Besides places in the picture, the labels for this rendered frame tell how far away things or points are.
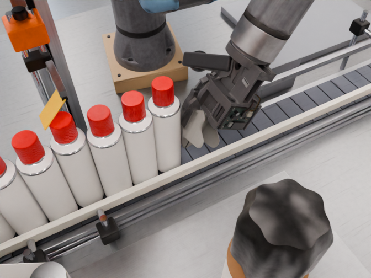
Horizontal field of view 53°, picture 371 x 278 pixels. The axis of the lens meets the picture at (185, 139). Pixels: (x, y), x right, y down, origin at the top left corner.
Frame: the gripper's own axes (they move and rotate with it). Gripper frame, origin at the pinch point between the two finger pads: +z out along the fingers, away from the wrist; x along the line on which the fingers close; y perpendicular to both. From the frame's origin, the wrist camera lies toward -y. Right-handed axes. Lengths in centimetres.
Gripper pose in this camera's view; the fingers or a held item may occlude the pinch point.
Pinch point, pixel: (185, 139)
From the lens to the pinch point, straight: 67.8
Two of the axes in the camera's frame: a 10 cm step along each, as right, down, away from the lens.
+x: 7.7, -0.1, 6.4
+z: -4.4, 7.3, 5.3
